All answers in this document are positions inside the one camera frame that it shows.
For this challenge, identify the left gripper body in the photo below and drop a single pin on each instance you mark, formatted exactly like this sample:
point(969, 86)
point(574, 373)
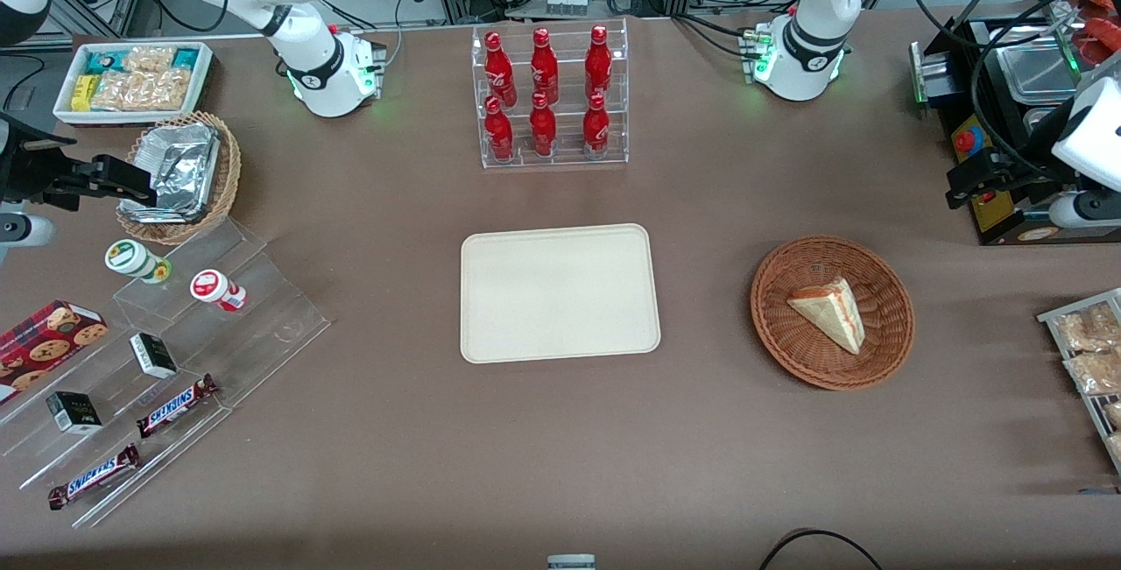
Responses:
point(1018, 169)

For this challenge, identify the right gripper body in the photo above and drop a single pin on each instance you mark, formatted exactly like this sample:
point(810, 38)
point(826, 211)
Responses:
point(33, 176)

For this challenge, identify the triangular sandwich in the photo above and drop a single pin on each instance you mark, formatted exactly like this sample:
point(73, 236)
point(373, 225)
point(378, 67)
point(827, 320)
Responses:
point(832, 312)

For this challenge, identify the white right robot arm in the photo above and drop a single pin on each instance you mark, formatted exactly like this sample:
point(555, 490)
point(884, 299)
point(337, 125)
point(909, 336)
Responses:
point(320, 71)

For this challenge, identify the light wicker basket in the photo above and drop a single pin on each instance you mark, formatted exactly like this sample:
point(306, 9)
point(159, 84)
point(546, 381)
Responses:
point(229, 176)

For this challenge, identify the brown wicker basket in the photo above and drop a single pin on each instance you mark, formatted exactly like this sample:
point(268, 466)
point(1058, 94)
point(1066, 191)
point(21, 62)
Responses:
point(788, 325)

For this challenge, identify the beige plastic tray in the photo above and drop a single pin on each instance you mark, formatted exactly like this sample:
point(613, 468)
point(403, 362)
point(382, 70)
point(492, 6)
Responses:
point(560, 294)

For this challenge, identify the aluminium foil container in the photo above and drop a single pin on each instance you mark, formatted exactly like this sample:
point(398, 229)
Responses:
point(179, 167)

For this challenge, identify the black food warmer machine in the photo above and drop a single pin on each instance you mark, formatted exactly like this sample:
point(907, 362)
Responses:
point(1016, 235)

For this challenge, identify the green lid yogurt cup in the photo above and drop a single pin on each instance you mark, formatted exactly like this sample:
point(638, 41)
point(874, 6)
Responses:
point(131, 258)

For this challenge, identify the yellow snack packet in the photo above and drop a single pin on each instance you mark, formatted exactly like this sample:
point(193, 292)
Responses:
point(83, 93)

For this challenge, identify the large clear cracker bag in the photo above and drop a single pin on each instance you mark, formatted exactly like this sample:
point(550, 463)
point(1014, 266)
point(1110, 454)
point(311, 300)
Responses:
point(140, 90)

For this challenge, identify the steel warmer pan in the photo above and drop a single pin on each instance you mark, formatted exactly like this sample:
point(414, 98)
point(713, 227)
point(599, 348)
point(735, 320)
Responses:
point(1033, 71)

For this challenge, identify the red sausage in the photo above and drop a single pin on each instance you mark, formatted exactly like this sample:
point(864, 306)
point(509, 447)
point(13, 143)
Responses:
point(1102, 40)

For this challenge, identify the teal snack packet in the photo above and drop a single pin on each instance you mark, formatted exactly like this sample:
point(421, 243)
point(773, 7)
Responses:
point(186, 58)
point(102, 60)

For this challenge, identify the small clear cracker bag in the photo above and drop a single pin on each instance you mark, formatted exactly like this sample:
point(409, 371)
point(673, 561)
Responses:
point(149, 59)

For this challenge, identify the red lid yogurt cup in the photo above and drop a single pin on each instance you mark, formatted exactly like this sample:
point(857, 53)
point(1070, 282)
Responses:
point(210, 286)

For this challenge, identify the white rectangular snack bin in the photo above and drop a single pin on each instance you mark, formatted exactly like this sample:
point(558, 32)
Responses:
point(201, 84)

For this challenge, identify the small black box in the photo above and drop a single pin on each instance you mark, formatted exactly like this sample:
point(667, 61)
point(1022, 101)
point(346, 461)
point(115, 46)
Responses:
point(74, 412)
point(153, 355)

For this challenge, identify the red cookie box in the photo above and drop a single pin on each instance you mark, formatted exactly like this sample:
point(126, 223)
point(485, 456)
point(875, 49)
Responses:
point(48, 342)

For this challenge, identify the clear bag of pastries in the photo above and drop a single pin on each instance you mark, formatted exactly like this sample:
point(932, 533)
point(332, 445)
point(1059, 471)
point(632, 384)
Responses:
point(1095, 371)
point(1114, 414)
point(1086, 329)
point(1116, 446)

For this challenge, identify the clear acrylic step display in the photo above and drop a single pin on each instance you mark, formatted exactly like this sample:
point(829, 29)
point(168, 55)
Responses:
point(263, 325)

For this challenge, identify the snickers chocolate bar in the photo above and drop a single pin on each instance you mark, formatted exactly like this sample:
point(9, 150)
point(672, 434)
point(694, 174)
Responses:
point(95, 475)
point(175, 406)

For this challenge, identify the red cola bottle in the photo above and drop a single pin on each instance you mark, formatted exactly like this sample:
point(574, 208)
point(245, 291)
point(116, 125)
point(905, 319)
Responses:
point(499, 132)
point(499, 71)
point(598, 62)
point(543, 128)
point(595, 128)
point(544, 66)

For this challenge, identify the clear acrylic bottle rack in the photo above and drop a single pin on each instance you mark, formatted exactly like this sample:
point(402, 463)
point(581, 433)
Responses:
point(569, 158)

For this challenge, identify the white power strip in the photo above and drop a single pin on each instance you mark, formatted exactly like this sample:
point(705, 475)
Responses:
point(567, 3)

